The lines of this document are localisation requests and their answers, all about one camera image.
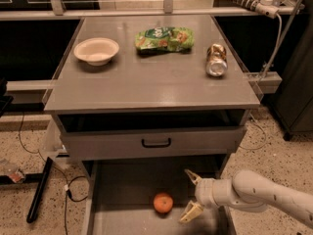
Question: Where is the black floor bar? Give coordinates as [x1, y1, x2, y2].
[26, 158, 53, 223]

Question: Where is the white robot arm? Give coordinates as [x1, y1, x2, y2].
[179, 169, 313, 228]

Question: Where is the white paper bowl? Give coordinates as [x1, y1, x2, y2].
[73, 37, 119, 66]

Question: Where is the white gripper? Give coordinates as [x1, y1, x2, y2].
[179, 169, 216, 223]

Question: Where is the grey top drawer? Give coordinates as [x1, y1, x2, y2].
[58, 109, 247, 161]

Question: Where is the orange fruit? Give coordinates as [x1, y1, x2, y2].
[154, 192, 173, 213]

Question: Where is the black drawer handle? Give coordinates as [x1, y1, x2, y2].
[141, 138, 172, 149]

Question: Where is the dark cabinet at right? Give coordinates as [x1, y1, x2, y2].
[271, 20, 313, 141]

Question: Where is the white cable on pole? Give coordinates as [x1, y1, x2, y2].
[259, 13, 284, 80]

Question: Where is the silver soda can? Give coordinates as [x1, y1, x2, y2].
[205, 43, 228, 77]

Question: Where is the grey drawer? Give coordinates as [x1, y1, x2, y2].
[58, 109, 247, 161]
[82, 156, 237, 235]

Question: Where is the striped handle white device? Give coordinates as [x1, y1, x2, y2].
[229, 0, 279, 19]

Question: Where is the grey drawer cabinet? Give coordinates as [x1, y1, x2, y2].
[43, 14, 261, 163]

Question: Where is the black floor cable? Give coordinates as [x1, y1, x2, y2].
[18, 115, 90, 235]

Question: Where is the grey middle drawer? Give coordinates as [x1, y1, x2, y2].
[82, 156, 237, 235]

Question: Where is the green chip bag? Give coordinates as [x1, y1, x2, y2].
[135, 26, 195, 53]

